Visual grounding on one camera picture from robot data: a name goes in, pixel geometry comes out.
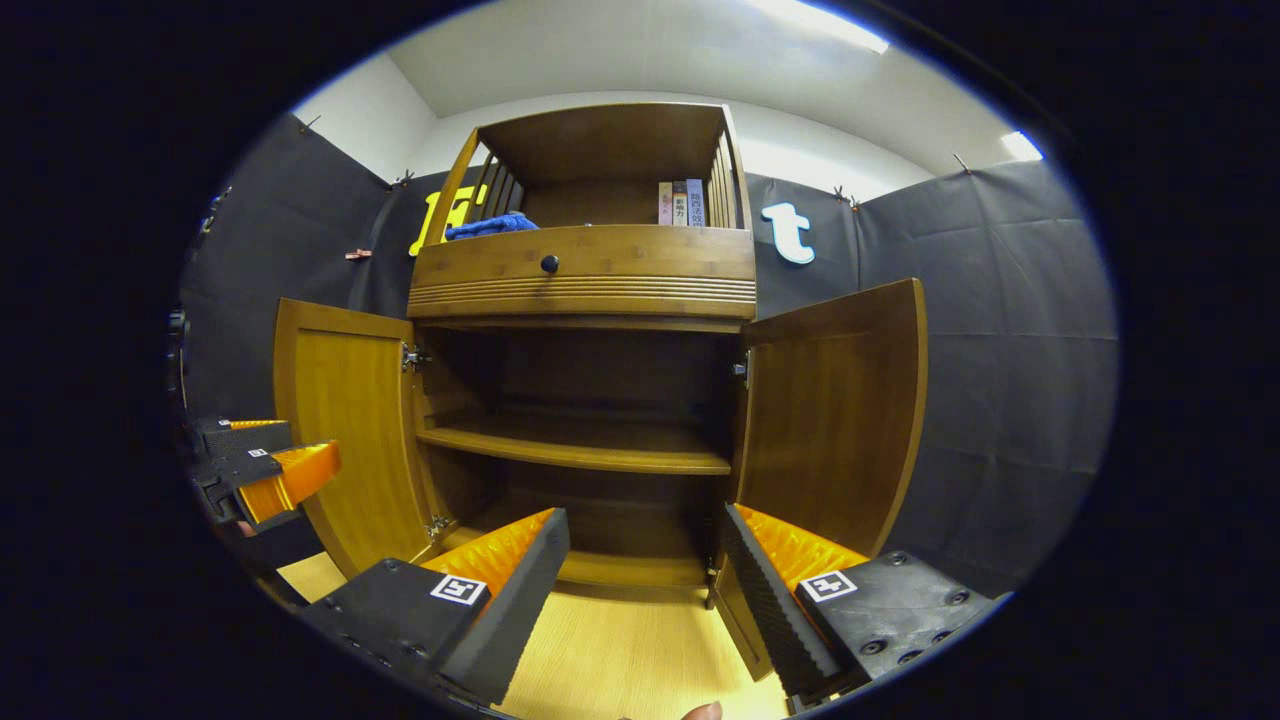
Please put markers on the black binder clip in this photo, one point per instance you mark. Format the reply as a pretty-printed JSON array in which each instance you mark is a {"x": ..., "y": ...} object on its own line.
[
  {"x": 846, "y": 198},
  {"x": 961, "y": 163},
  {"x": 405, "y": 179},
  {"x": 310, "y": 123}
]

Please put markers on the wooden inner cabinet shelf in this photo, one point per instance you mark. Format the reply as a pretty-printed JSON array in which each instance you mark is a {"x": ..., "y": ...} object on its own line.
[{"x": 580, "y": 452}]

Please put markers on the black round drawer knob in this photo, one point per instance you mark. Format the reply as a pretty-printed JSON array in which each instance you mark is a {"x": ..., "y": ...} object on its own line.
[{"x": 549, "y": 263}]

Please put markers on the wooden cabinet door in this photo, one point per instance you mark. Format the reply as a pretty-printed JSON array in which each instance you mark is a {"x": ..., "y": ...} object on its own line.
[
  {"x": 350, "y": 430},
  {"x": 830, "y": 420}
]

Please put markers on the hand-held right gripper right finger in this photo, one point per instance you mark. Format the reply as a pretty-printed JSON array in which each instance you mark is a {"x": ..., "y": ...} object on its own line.
[{"x": 770, "y": 610}]

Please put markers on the ceiling light panel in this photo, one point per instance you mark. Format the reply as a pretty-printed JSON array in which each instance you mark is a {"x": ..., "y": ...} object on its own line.
[
  {"x": 1022, "y": 146},
  {"x": 825, "y": 22}
]

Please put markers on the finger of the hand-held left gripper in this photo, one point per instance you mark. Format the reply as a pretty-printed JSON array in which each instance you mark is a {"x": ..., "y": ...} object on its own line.
[
  {"x": 235, "y": 438},
  {"x": 225, "y": 475}
]

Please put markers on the wooden cabinet drawer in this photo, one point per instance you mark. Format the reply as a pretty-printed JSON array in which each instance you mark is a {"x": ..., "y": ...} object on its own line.
[{"x": 620, "y": 250}]

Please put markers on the dark brown book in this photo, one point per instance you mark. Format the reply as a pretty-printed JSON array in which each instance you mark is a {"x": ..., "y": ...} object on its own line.
[{"x": 679, "y": 204}]

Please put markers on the pinkish book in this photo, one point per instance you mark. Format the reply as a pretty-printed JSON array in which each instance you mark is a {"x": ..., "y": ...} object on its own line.
[{"x": 665, "y": 204}]

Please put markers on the blue towel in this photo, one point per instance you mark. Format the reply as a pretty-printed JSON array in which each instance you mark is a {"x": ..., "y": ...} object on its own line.
[{"x": 490, "y": 226}]

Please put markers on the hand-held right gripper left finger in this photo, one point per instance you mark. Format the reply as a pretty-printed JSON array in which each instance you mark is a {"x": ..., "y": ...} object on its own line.
[{"x": 525, "y": 600}]

